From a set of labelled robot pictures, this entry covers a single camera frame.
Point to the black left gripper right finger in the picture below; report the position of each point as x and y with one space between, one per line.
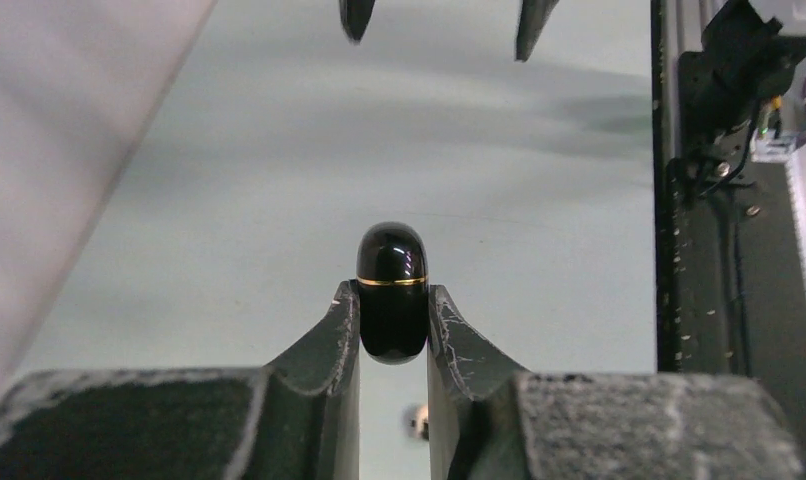
491 418

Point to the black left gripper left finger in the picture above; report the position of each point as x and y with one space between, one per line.
293 418

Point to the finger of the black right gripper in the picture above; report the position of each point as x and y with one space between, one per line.
533 16
355 16

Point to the black glossy earbud charging case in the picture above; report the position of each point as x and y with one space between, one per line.
393 287

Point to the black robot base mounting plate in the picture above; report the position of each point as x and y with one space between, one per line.
730 232

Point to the right green circuit board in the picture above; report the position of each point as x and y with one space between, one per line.
771 143

